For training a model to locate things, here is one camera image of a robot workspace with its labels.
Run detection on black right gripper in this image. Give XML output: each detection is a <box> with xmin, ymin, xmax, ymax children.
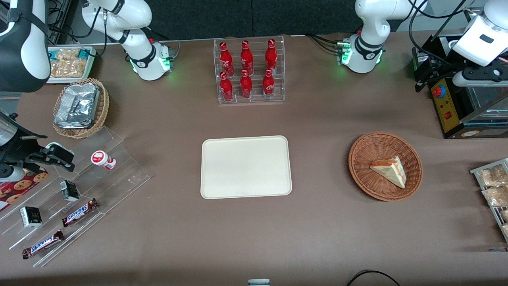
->
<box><xmin>0</xmin><ymin>133</ymin><xmax>76</xmax><ymax>172</ymax></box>

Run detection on triangle sandwich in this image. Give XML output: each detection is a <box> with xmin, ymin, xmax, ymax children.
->
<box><xmin>369</xmin><ymin>156</ymin><xmax>407</xmax><ymax>189</ymax></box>

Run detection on light wicker basket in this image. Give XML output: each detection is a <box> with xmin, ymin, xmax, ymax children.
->
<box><xmin>52</xmin><ymin>77</ymin><xmax>110</xmax><ymax>139</ymax></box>

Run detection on white tray of snacks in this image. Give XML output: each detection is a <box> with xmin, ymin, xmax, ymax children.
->
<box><xmin>46</xmin><ymin>45</ymin><xmax>98</xmax><ymax>84</ymax></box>

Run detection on grey tray of snack bags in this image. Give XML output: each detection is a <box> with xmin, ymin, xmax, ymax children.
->
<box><xmin>470</xmin><ymin>158</ymin><xmax>508</xmax><ymax>243</ymax></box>

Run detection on brown wicker basket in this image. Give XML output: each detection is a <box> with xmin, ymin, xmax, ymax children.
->
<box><xmin>348</xmin><ymin>131</ymin><xmax>423</xmax><ymax>202</ymax></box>

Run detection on cream plastic tray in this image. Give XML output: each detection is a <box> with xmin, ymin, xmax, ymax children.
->
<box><xmin>200</xmin><ymin>135</ymin><xmax>293</xmax><ymax>199</ymax></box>

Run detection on small black carton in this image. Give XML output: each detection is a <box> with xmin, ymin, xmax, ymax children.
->
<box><xmin>60</xmin><ymin>180</ymin><xmax>80</xmax><ymax>202</ymax></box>
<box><xmin>19</xmin><ymin>206</ymin><xmax>43</xmax><ymax>228</ymax></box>

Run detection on small red white bottle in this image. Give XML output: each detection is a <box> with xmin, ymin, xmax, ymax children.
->
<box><xmin>90</xmin><ymin>150</ymin><xmax>117</xmax><ymax>170</ymax></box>

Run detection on red cookie box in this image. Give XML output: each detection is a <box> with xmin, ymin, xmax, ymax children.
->
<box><xmin>0</xmin><ymin>168</ymin><xmax>49</xmax><ymax>212</ymax></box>

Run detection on black yellow machine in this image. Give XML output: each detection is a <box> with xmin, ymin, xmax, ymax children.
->
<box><xmin>412</xmin><ymin>33</ymin><xmax>508</xmax><ymax>139</ymax></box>

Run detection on silver foil packs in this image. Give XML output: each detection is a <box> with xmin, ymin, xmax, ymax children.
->
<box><xmin>53</xmin><ymin>83</ymin><xmax>100</xmax><ymax>130</ymax></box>

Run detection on Snickers chocolate bar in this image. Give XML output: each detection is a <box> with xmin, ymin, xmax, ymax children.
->
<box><xmin>61</xmin><ymin>198</ymin><xmax>100</xmax><ymax>228</ymax></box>
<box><xmin>21</xmin><ymin>230</ymin><xmax>65</xmax><ymax>260</ymax></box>

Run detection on clear acrylic stepped display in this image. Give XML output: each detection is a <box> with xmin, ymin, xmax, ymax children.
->
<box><xmin>0</xmin><ymin>126</ymin><xmax>152</xmax><ymax>268</ymax></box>

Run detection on clear snack bag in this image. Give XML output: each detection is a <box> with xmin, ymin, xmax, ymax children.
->
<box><xmin>477</xmin><ymin>165</ymin><xmax>508</xmax><ymax>188</ymax></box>
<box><xmin>482</xmin><ymin>185</ymin><xmax>508</xmax><ymax>207</ymax></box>

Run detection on red cola bottle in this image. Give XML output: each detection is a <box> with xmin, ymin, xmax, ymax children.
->
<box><xmin>219</xmin><ymin>42</ymin><xmax>235</xmax><ymax>77</ymax></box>
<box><xmin>239</xmin><ymin>70</ymin><xmax>253</xmax><ymax>99</ymax></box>
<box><xmin>240</xmin><ymin>40</ymin><xmax>254</xmax><ymax>76</ymax></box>
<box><xmin>262</xmin><ymin>68</ymin><xmax>275</xmax><ymax>99</ymax></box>
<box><xmin>265</xmin><ymin>39</ymin><xmax>278</xmax><ymax>74</ymax></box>
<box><xmin>219</xmin><ymin>71</ymin><xmax>234</xmax><ymax>102</ymax></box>

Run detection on clear acrylic bottle rack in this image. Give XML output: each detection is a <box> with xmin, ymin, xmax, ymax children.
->
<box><xmin>213</xmin><ymin>35</ymin><xmax>286</xmax><ymax>105</ymax></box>

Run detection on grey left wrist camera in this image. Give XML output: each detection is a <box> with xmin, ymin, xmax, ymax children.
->
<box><xmin>452</xmin><ymin>71</ymin><xmax>479</xmax><ymax>87</ymax></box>

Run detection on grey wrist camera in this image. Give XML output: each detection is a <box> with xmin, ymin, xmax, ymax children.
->
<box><xmin>0</xmin><ymin>164</ymin><xmax>25</xmax><ymax>183</ymax></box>
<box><xmin>452</xmin><ymin>71</ymin><xmax>479</xmax><ymax>87</ymax></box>

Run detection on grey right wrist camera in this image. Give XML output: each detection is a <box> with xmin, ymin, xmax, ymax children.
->
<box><xmin>0</xmin><ymin>164</ymin><xmax>25</xmax><ymax>183</ymax></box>

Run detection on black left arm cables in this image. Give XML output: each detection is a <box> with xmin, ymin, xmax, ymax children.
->
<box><xmin>408</xmin><ymin>0</ymin><xmax>479</xmax><ymax>66</ymax></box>

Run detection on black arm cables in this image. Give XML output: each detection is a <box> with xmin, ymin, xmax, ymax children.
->
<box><xmin>47</xmin><ymin>0</ymin><xmax>108</xmax><ymax>56</ymax></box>
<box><xmin>408</xmin><ymin>0</ymin><xmax>479</xmax><ymax>66</ymax></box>

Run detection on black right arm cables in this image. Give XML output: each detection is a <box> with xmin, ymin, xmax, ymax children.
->
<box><xmin>47</xmin><ymin>0</ymin><xmax>108</xmax><ymax>56</ymax></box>

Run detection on black cable loop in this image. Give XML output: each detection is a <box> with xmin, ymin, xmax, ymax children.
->
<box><xmin>346</xmin><ymin>270</ymin><xmax>402</xmax><ymax>286</ymax></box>

